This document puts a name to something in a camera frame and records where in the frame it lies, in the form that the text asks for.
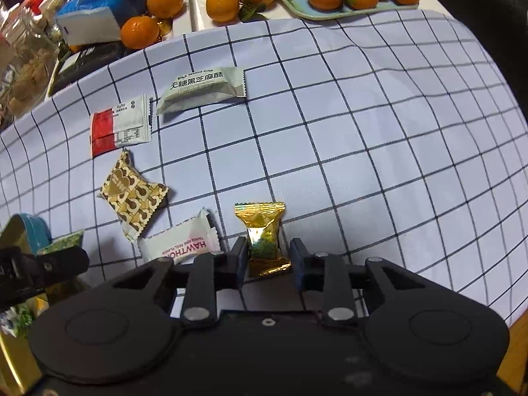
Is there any white hawthorn snack packet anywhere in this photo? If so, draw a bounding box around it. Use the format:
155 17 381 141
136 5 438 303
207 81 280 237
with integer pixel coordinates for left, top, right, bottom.
137 208 221 265

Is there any yellow green snack packet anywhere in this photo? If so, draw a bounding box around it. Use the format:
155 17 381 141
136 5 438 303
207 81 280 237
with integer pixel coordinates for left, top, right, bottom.
38 230 84 256

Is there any gold candy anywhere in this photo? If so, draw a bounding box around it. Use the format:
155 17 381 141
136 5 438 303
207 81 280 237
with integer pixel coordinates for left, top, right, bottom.
235 202 291 279

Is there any gold brown patterned packet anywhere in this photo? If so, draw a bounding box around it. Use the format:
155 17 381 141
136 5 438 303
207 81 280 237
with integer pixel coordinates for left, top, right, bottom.
99 149 168 242

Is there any red white snack packet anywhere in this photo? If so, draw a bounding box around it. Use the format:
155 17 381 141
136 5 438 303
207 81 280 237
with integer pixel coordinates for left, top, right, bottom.
89 94 151 158

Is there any grey white sesame cake packet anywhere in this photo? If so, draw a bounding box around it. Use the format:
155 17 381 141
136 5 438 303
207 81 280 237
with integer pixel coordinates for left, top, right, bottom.
157 67 246 116

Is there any gold tin tray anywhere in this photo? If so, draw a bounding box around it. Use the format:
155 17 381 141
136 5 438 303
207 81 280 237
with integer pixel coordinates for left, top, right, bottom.
1 213 50 395

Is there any blue checked tablecloth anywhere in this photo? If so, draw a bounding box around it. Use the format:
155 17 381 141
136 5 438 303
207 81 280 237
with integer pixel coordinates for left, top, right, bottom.
1 10 527 324

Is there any black flat package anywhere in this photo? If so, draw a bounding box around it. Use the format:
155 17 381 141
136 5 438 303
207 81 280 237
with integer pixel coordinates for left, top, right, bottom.
47 41 130 97

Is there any clear jar with cookies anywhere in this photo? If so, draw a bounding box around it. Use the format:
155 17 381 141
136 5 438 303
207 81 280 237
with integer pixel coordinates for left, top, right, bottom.
1 6 58 129

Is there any loose mandarin left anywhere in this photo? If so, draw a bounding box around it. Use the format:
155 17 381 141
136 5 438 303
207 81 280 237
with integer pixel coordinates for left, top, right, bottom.
120 15 160 50

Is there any light blue fruit plate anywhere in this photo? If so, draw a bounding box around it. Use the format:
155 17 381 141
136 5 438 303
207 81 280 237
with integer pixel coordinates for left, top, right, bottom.
280 0 419 21

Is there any loose mandarin by plate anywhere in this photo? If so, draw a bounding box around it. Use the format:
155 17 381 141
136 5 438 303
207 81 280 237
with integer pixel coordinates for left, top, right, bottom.
206 0 240 22

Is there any blue tissue pack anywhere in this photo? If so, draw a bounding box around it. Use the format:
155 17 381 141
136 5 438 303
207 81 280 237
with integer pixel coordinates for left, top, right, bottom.
54 0 147 46

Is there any loose mandarin behind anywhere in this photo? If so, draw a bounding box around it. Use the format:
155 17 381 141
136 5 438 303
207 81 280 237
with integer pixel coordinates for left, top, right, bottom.
147 0 183 19

